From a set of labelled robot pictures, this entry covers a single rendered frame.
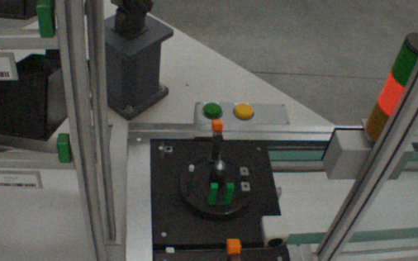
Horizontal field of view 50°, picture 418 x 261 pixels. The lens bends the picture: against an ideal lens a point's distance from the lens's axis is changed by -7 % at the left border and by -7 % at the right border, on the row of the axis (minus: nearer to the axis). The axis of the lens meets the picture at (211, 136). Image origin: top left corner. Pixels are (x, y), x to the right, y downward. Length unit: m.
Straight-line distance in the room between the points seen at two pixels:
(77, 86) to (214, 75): 0.91
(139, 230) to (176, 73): 0.56
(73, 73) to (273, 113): 0.73
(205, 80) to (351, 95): 1.61
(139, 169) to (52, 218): 0.21
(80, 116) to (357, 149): 0.39
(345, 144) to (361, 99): 2.13
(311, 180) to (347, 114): 1.63
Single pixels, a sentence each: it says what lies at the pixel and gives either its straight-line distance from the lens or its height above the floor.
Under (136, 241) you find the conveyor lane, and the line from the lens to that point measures 0.87.
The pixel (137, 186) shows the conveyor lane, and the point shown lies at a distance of 0.93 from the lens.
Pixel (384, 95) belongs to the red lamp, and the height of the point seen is 1.33.
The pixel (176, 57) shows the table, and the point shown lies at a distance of 1.37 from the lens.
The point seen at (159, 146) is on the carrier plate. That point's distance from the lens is 0.97.
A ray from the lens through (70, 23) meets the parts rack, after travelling 0.39.
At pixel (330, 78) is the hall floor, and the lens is 2.86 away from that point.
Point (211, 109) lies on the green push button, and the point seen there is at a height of 0.97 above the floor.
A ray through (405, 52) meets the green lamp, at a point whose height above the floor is 1.40.
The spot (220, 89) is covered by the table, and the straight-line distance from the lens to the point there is 1.28.
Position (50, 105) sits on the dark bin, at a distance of 0.54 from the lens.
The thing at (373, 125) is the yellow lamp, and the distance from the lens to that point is 0.66.
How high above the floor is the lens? 1.70
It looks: 47 degrees down
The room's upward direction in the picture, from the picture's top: 10 degrees clockwise
